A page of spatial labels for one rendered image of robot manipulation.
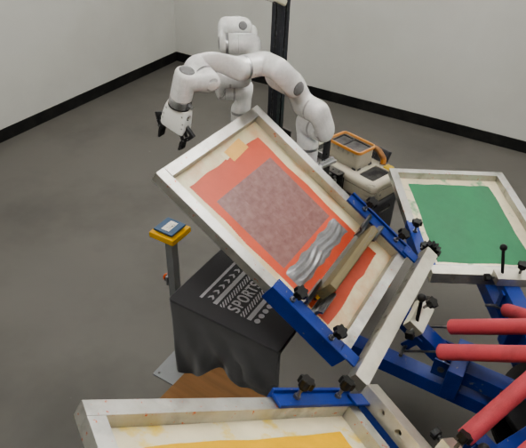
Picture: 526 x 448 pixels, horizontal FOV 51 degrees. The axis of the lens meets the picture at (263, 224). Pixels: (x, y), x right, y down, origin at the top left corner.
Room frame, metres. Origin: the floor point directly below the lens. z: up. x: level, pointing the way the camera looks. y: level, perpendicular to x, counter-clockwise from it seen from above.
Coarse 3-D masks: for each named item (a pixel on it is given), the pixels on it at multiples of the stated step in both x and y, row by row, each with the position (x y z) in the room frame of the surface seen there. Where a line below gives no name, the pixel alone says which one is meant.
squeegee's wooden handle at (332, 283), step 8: (368, 232) 1.49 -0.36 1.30; (376, 232) 1.51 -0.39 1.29; (360, 240) 1.46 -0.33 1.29; (368, 240) 1.46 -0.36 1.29; (352, 248) 1.44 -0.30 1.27; (360, 248) 1.41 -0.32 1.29; (344, 256) 1.42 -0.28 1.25; (352, 256) 1.36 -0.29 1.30; (360, 256) 1.38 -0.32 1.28; (344, 264) 1.32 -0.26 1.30; (352, 264) 1.33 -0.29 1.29; (336, 272) 1.29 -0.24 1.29; (344, 272) 1.29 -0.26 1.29; (328, 280) 1.27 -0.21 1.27; (336, 280) 1.24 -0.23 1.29; (320, 288) 1.26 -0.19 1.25; (328, 288) 1.22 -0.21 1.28; (336, 288) 1.22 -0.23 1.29; (320, 296) 1.24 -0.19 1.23
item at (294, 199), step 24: (264, 144) 1.78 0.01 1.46; (240, 168) 1.61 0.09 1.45; (264, 168) 1.67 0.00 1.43; (288, 168) 1.72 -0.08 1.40; (264, 192) 1.56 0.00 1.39; (288, 192) 1.62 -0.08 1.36; (312, 192) 1.67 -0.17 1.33; (288, 216) 1.52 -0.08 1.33; (312, 216) 1.57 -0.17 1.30; (336, 216) 1.62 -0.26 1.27; (312, 240) 1.47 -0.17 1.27; (360, 264) 1.47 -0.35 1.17
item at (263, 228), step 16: (208, 176) 1.51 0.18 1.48; (224, 176) 1.55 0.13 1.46; (240, 176) 1.58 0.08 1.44; (208, 192) 1.45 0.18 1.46; (224, 192) 1.48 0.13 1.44; (240, 192) 1.51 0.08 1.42; (256, 192) 1.55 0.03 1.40; (224, 208) 1.42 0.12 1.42; (240, 208) 1.45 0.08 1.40; (256, 208) 1.48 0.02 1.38; (272, 208) 1.52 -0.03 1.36; (240, 224) 1.39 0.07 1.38; (256, 224) 1.42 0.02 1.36; (272, 224) 1.45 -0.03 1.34; (288, 224) 1.48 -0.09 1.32; (256, 240) 1.36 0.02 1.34; (272, 240) 1.39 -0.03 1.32; (288, 240) 1.42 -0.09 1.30; (304, 240) 1.45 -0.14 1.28; (272, 256) 1.33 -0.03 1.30; (288, 256) 1.36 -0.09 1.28; (320, 272) 1.36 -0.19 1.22; (352, 288) 1.36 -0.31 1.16; (336, 304) 1.27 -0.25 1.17
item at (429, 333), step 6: (408, 312) 1.28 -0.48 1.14; (402, 330) 1.25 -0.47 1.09; (426, 330) 1.24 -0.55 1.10; (432, 330) 1.25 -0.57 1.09; (420, 336) 1.22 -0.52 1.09; (426, 336) 1.22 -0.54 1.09; (432, 336) 1.23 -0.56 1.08; (438, 336) 1.24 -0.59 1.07; (426, 342) 1.21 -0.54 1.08; (432, 342) 1.21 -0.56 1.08; (438, 342) 1.22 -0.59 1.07; (444, 342) 1.23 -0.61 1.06; (420, 348) 1.21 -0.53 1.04; (426, 348) 1.20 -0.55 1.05; (432, 348) 1.20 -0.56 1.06; (426, 354) 1.20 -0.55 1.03; (432, 354) 1.19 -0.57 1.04; (432, 360) 1.19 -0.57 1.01
